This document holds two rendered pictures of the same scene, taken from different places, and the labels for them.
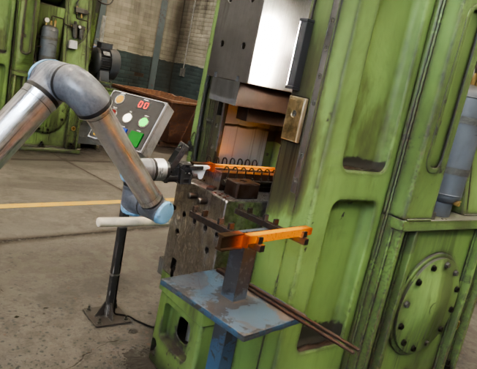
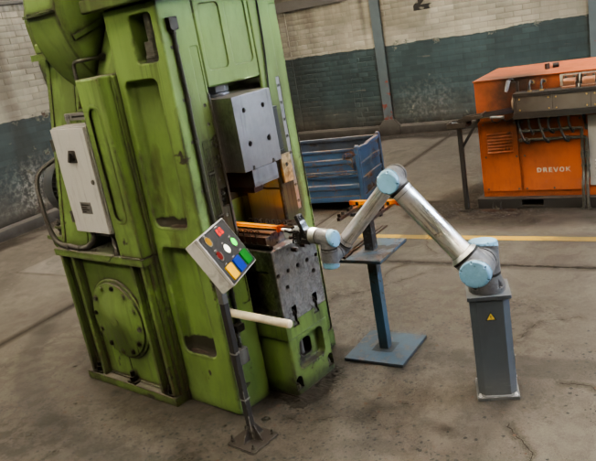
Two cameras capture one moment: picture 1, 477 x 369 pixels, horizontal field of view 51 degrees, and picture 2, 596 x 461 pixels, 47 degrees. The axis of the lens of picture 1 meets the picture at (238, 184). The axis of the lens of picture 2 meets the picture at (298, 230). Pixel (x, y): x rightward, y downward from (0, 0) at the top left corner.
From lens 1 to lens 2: 4.67 m
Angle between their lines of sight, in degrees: 95
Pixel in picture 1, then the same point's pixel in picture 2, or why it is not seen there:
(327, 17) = (278, 101)
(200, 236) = (306, 268)
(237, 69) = (271, 155)
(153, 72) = not seen: outside the picture
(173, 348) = (310, 360)
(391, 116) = not seen: hidden behind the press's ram
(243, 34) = (265, 129)
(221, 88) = (263, 174)
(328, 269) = not seen: hidden behind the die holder
